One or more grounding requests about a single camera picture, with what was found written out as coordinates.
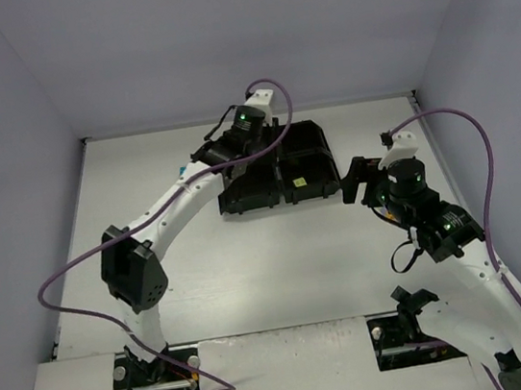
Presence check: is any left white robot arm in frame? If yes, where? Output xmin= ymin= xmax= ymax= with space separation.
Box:
xmin=100 ymin=98 xmax=273 ymax=365

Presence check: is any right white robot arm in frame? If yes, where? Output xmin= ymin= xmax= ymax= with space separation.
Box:
xmin=341 ymin=156 xmax=521 ymax=390

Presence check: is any black four-compartment bin tray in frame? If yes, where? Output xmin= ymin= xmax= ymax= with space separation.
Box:
xmin=218 ymin=119 xmax=341 ymax=214

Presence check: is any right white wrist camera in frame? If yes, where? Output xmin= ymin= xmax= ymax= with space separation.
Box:
xmin=378 ymin=131 xmax=419 ymax=170

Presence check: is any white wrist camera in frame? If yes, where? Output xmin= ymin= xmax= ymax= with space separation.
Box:
xmin=378 ymin=131 xmax=419 ymax=170
xmin=244 ymin=88 xmax=275 ymax=125

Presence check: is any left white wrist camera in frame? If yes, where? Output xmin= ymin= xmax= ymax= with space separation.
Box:
xmin=244 ymin=88 xmax=275 ymax=125

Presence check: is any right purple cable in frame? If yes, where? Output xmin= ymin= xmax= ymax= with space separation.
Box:
xmin=378 ymin=95 xmax=521 ymax=390

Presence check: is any purple cable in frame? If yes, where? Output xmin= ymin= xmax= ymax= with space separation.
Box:
xmin=11 ymin=74 xmax=333 ymax=390
xmin=378 ymin=95 xmax=521 ymax=390

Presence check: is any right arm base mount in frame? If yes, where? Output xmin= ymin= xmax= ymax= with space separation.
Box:
xmin=365 ymin=314 xmax=466 ymax=372

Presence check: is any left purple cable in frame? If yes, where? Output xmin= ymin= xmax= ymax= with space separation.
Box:
xmin=11 ymin=74 xmax=333 ymax=390

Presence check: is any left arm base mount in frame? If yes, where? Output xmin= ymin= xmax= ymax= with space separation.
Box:
xmin=112 ymin=353 xmax=201 ymax=390

